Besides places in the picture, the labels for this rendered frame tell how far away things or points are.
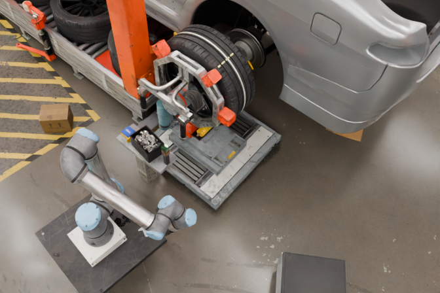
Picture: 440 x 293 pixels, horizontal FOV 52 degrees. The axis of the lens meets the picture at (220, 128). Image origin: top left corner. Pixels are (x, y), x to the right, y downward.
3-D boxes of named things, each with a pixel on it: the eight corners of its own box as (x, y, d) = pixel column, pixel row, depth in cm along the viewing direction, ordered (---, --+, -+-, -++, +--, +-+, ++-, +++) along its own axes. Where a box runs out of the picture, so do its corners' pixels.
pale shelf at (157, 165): (177, 159, 308) (177, 156, 306) (160, 174, 300) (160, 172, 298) (133, 125, 323) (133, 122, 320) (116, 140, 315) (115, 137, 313)
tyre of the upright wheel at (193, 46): (171, 57, 332) (235, 120, 329) (148, 74, 321) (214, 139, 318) (194, 2, 273) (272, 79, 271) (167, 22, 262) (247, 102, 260)
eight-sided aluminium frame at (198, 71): (222, 135, 302) (226, 82, 258) (215, 141, 299) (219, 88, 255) (163, 93, 321) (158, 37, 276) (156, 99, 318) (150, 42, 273)
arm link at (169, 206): (162, 210, 232) (178, 224, 237) (172, 192, 238) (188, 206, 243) (152, 211, 239) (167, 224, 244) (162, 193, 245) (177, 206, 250)
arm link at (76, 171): (52, 164, 209) (164, 242, 228) (67, 144, 215) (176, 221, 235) (46, 169, 218) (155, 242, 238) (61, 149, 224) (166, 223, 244)
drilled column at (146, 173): (157, 176, 347) (153, 146, 313) (148, 184, 343) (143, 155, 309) (148, 168, 351) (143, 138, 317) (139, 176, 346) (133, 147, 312)
